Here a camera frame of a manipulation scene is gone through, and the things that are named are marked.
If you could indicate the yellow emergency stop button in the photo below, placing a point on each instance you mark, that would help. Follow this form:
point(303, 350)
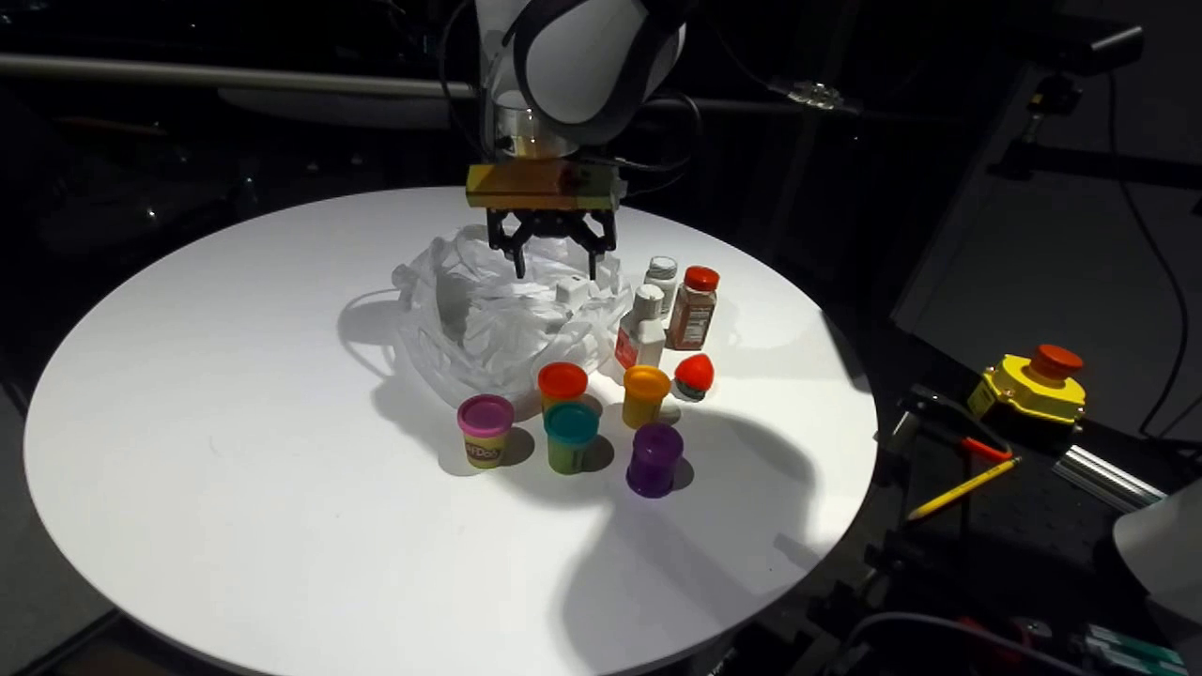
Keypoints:
point(1032, 385)

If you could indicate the round white pill bottle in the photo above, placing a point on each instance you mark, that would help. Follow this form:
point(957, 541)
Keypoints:
point(660, 278)

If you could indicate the yellow-lid dough tub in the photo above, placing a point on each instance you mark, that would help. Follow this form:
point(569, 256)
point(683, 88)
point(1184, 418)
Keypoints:
point(644, 395)

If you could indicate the translucent white plastic bag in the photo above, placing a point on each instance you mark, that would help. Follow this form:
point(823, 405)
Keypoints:
point(500, 322)

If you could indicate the square white bottle white cap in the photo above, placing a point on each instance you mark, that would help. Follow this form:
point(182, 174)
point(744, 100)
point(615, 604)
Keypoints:
point(644, 334)

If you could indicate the pink-lid dough tub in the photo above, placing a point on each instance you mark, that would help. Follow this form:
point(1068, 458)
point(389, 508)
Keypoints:
point(487, 428)

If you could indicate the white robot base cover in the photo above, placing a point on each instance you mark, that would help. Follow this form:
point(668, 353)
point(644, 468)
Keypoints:
point(1165, 549)

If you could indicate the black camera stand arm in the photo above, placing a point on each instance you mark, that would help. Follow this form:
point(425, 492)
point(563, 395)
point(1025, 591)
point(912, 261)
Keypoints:
point(1102, 168)

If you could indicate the teal-lid dough tub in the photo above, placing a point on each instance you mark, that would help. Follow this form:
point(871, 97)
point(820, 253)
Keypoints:
point(571, 432)

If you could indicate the red-lid spice bottle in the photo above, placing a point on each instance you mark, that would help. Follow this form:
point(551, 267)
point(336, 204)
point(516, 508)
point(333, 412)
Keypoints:
point(697, 308)

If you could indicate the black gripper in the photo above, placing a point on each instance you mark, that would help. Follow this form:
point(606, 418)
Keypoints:
point(551, 223)

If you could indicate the grey horizontal window rail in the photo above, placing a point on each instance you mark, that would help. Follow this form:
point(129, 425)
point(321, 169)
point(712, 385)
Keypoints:
point(191, 72)

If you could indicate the orange-lid yellow dough tub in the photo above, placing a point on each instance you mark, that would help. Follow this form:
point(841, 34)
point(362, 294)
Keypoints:
point(563, 382)

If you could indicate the purple lid container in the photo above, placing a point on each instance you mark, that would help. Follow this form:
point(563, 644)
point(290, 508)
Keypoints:
point(656, 458)

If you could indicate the yellow pencil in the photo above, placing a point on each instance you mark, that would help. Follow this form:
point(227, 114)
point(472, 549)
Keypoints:
point(964, 490)

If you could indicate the aluminium profile bar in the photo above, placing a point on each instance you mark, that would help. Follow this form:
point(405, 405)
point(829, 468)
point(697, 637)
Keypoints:
point(1111, 473)

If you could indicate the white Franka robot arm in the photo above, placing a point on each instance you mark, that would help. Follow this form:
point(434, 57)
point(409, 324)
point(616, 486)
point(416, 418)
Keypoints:
point(585, 60)

